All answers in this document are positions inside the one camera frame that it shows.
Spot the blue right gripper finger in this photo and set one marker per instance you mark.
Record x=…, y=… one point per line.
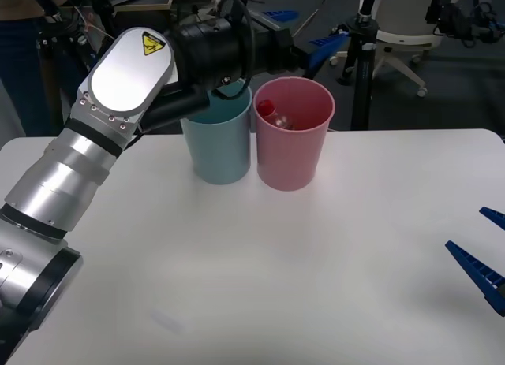
x=485, y=276
x=495, y=217

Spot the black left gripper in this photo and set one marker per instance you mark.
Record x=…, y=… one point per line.
x=274, y=49

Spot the clear bottle with red cap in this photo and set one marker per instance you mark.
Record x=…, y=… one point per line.
x=276, y=114

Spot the silver and black left arm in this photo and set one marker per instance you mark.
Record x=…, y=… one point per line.
x=122, y=77

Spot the black tripod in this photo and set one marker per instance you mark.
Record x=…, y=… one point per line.
x=363, y=73
x=51, y=65

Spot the pink plastic bin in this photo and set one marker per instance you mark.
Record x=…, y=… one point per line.
x=290, y=156

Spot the pale blue plastic bin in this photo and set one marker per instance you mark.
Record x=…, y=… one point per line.
x=221, y=148

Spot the black equipment with blue parts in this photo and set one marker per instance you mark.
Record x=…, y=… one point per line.
x=461, y=20

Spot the person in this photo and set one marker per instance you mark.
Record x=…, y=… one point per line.
x=19, y=65

